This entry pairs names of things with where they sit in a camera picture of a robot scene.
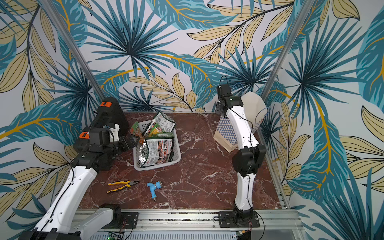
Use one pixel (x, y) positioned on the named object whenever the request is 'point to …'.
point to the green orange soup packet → (136, 130)
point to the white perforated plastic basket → (143, 126)
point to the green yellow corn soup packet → (156, 129)
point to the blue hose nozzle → (158, 184)
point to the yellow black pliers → (129, 183)
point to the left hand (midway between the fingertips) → (133, 142)
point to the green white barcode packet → (165, 123)
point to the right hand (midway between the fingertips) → (225, 109)
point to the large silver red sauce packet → (156, 150)
